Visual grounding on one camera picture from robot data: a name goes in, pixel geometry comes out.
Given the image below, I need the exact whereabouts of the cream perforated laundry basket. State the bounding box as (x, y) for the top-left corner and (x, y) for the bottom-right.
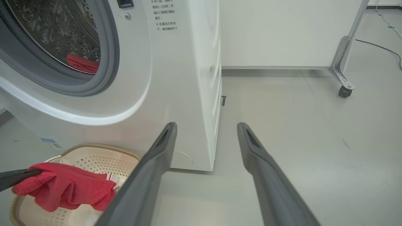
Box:
(9, 143), (141, 226)

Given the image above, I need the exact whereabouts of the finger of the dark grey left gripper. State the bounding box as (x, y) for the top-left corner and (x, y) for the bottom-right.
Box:
(0, 169), (43, 192)

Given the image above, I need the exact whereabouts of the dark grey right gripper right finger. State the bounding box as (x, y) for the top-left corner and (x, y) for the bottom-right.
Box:
(237, 122), (321, 226)

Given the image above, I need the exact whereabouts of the red fleece cloth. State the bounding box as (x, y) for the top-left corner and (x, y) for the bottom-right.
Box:
(12, 162), (120, 213)

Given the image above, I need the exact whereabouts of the steel washing machine drum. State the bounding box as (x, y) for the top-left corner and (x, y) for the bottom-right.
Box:
(5, 0), (101, 74)

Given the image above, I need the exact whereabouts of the white floor cable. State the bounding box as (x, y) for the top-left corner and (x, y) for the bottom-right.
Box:
(375, 0), (402, 40)

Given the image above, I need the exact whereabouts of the white front-load washing machine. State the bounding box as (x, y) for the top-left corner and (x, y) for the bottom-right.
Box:
(0, 0), (223, 172)

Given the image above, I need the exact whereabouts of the black caster wheel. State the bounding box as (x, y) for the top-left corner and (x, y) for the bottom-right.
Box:
(339, 85), (353, 98)

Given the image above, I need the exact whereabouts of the white text warning sticker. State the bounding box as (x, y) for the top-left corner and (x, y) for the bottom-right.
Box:
(150, 0), (179, 32)

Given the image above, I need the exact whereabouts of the red garment with white stripe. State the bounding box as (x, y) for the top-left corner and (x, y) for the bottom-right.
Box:
(66, 53), (100, 74)

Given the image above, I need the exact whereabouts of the blue energy label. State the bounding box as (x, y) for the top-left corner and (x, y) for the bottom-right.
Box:
(40, 137), (65, 153)

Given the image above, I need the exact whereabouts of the grey metal partition leg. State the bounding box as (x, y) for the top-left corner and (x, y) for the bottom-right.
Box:
(328, 35), (356, 91)

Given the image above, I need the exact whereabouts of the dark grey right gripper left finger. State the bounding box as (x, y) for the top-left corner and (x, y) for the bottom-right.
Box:
(94, 122), (178, 226)

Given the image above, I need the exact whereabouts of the white partition panel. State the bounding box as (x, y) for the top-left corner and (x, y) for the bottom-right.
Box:
(219, 0), (369, 70)

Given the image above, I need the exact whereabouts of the black floor cable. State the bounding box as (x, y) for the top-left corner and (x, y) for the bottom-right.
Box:
(355, 39), (402, 71)

